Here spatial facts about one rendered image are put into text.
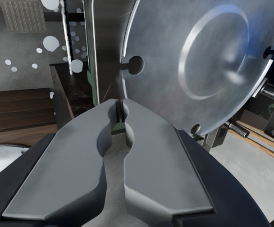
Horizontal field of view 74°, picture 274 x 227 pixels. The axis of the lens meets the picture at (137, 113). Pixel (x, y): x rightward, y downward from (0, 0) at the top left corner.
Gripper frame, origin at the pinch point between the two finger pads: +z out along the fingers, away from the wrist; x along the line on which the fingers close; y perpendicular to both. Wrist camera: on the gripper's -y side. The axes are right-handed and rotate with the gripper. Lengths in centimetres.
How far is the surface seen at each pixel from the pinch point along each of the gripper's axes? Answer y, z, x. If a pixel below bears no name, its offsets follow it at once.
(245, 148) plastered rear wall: 111, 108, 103
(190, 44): -0.9, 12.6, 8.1
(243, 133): 18.1, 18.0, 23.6
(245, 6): -4.6, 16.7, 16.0
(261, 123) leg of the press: 28, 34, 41
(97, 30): -3.2, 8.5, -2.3
